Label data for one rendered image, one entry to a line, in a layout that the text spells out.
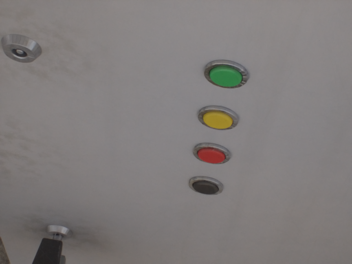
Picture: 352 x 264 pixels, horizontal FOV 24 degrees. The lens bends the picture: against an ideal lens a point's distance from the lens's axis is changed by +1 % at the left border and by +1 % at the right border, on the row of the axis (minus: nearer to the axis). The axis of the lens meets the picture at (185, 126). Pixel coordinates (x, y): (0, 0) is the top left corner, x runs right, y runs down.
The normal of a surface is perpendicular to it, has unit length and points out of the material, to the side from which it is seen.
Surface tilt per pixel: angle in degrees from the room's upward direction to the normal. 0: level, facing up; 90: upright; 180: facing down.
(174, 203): 90
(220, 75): 90
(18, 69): 90
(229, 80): 90
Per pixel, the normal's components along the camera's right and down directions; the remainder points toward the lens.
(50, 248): 0.06, -0.48
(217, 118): -0.17, 0.86
